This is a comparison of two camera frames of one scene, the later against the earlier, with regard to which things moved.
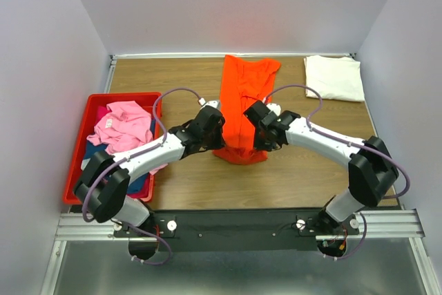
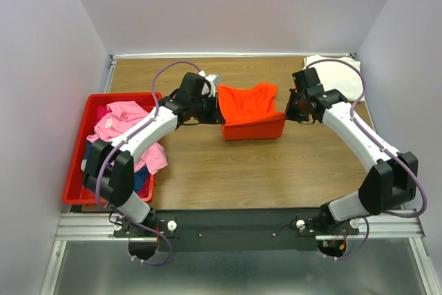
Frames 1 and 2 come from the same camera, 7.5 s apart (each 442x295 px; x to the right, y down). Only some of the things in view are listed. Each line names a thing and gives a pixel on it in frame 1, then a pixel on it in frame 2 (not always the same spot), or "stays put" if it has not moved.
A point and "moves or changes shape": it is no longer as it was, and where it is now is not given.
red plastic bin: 93,102 stays put
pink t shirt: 126,126 stays put
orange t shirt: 244,83 moves or changes shape
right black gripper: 263,146 -> 290,114
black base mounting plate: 283,229 stays put
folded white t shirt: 333,78 stays put
